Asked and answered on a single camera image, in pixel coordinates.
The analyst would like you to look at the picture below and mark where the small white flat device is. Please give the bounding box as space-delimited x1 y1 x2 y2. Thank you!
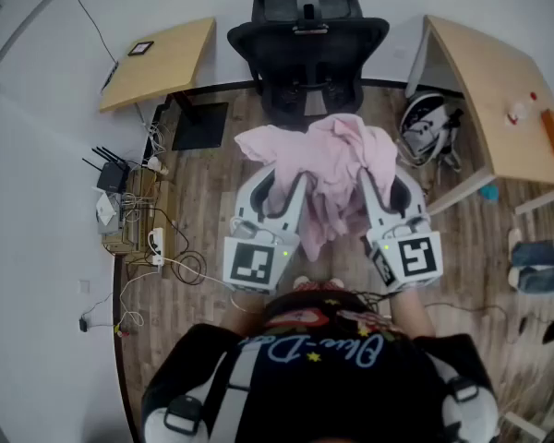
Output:
95 191 121 225

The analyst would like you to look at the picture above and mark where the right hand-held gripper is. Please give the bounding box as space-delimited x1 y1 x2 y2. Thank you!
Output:
357 167 445 294

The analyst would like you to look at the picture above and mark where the black router with antennas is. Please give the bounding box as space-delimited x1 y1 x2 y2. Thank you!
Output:
81 145 131 196

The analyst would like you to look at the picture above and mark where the black looped floor cable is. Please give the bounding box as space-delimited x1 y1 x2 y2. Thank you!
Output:
159 208 209 288

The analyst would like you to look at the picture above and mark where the thin silver bracelet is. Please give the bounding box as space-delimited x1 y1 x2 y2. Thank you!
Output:
229 294 260 314

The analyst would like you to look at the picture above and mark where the person's right forearm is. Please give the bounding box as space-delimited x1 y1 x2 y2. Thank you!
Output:
390 286 439 340

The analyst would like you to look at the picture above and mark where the person's left forearm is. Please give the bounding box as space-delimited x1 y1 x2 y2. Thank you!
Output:
221 288 270 337

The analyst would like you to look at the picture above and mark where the black desk base plate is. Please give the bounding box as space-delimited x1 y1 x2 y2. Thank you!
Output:
168 89 230 151

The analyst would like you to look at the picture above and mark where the small wooden desk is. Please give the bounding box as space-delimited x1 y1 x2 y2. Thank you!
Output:
98 16 218 114

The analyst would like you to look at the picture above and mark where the person's left shoulder strap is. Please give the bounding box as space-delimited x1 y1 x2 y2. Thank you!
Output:
142 343 260 443

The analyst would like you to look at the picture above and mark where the person's shoulder strap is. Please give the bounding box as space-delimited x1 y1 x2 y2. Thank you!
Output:
427 353 500 443
142 343 260 443

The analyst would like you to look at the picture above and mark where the white round plug adapter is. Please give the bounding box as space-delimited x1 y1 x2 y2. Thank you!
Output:
145 155 170 177

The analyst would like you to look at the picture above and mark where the bundle of white cables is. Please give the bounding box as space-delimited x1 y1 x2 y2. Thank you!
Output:
141 108 168 157

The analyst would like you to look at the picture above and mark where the black mesh office chair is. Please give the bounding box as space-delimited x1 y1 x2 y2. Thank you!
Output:
226 0 391 118

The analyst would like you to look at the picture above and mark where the person's black printed shirt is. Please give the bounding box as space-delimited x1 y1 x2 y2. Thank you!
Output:
140 288 502 443

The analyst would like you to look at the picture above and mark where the grey socket strip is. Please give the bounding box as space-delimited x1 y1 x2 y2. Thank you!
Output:
100 61 120 95

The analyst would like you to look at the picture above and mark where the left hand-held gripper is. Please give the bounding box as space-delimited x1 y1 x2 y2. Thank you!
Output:
222 164 312 295

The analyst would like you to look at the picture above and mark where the thin dark wall cable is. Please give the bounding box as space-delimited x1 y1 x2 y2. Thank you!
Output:
59 0 119 66

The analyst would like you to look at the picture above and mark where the long white floor cable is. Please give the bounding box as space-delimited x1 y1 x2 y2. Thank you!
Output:
118 256 232 337

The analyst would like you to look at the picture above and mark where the large wooden desk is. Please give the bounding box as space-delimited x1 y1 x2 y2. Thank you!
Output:
404 14 554 216

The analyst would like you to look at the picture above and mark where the white power strip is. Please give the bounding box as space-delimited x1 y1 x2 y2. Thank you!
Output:
147 227 166 267

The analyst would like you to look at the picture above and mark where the white red plastic packet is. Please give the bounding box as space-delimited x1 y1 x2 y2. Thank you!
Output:
505 90 536 126

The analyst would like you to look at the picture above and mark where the pink garment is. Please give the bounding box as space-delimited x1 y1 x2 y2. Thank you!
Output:
234 112 399 263

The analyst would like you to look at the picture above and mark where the person's right shoulder strap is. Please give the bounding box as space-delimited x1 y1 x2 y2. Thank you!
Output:
427 353 500 443

